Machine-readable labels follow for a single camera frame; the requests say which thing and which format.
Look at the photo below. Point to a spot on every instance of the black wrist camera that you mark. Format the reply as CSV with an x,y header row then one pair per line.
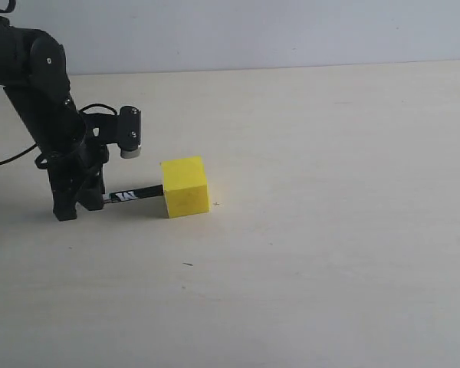
x,y
129,132

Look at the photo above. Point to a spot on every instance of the yellow foam cube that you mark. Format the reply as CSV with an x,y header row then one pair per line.
x,y
185,187

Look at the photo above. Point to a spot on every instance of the black and white marker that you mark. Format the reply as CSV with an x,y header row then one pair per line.
x,y
133,194

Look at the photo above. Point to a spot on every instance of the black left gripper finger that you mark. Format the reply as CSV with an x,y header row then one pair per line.
x,y
65,187
91,194

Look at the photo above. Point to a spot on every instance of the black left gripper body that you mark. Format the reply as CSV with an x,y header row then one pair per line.
x,y
91,153

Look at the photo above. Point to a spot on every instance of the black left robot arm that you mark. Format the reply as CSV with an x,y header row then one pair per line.
x,y
34,78

